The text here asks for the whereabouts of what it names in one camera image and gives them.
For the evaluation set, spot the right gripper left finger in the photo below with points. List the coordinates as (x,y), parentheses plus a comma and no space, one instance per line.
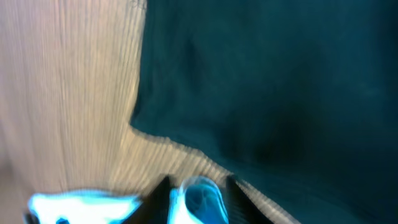
(155,206)

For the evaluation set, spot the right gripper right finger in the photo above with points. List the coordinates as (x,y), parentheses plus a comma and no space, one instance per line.
(240,208)

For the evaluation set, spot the light blue printed t-shirt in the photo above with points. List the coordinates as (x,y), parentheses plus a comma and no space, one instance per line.
(297,97)

